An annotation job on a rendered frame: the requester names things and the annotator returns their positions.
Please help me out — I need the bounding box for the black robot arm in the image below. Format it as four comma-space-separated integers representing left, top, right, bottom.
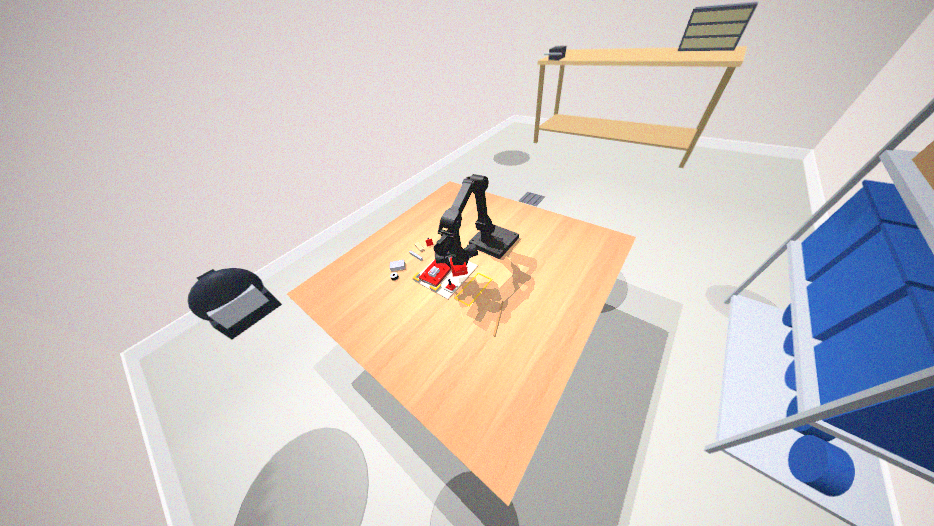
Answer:
433, 174, 495, 266

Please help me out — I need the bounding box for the red rectangular shell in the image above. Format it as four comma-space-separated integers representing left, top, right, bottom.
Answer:
450, 258, 468, 277

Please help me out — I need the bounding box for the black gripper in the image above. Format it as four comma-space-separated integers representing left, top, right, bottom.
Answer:
434, 240, 478, 269

